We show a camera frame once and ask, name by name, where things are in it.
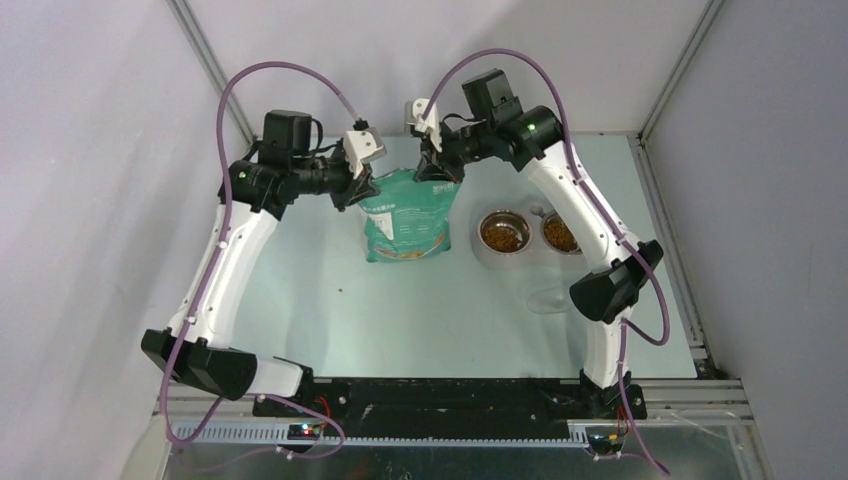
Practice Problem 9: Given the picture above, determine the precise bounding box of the brown kibble in near bowl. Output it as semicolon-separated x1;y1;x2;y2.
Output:
481;225;526;254

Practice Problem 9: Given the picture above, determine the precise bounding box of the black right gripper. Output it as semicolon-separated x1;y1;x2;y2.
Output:
415;118;496;184

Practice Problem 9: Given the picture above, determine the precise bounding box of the clear plastic scoop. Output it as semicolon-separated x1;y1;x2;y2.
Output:
526;285;575;315

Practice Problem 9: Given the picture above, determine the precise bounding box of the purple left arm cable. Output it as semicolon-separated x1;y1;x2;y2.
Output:
158;60;366;460

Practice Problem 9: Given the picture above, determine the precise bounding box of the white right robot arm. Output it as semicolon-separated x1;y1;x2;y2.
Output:
406;69;670;420

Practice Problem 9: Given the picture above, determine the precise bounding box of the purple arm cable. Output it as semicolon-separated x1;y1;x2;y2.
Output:
420;47;672;477
158;60;366;460

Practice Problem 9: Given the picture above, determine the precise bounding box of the green pet food bag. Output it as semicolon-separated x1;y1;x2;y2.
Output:
358;169;461;263

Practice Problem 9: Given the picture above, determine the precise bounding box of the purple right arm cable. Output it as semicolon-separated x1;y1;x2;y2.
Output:
420;47;672;477

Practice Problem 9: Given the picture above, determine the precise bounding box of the brown kibble in bowl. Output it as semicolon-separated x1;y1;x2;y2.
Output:
481;225;526;254
543;221;579;253

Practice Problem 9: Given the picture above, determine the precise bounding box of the steel bowl far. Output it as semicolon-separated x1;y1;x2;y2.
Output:
540;211;582;255

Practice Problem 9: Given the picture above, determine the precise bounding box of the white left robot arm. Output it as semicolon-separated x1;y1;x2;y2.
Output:
141;110;386;417

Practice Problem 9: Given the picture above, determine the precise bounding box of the brown kibble in far bowl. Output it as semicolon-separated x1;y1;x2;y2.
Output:
543;221;579;253

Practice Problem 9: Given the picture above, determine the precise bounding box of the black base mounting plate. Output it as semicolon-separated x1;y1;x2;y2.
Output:
293;377;647;439

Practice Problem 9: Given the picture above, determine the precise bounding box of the grey slotted cable duct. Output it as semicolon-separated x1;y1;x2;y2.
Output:
194;421;589;448

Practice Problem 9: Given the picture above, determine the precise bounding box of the white double bowl stand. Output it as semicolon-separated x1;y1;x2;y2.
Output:
470;202;587;271

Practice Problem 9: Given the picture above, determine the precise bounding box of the aluminium frame rail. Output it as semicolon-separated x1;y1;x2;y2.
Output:
165;0;254;144

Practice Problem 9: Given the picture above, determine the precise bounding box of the steel bowl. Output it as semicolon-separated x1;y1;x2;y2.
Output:
477;209;533;255
540;211;582;255

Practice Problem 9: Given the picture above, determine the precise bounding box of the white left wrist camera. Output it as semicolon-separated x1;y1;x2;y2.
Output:
341;127;387;178

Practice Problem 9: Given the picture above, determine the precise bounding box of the steel bowl near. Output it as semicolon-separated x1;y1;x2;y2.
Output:
477;209;533;255

